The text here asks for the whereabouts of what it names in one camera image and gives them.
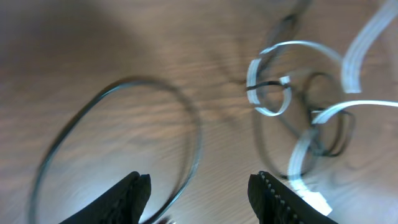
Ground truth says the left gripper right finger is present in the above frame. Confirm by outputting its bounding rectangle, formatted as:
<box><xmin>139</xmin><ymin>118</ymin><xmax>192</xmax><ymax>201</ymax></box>
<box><xmin>248</xmin><ymin>171</ymin><xmax>336</xmax><ymax>224</ymax></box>

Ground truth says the thin black cable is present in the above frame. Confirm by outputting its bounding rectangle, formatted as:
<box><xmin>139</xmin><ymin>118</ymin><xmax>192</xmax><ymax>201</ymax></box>
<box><xmin>245</xmin><ymin>0</ymin><xmax>357</xmax><ymax>180</ymax></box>

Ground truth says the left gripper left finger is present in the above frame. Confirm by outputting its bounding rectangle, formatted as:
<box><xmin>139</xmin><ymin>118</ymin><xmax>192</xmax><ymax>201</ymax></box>
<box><xmin>60</xmin><ymin>171</ymin><xmax>151</xmax><ymax>224</ymax></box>

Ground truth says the black usb cable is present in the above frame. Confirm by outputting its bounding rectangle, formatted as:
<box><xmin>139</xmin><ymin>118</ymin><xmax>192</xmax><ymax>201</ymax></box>
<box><xmin>27</xmin><ymin>77</ymin><xmax>203</xmax><ymax>224</ymax></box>

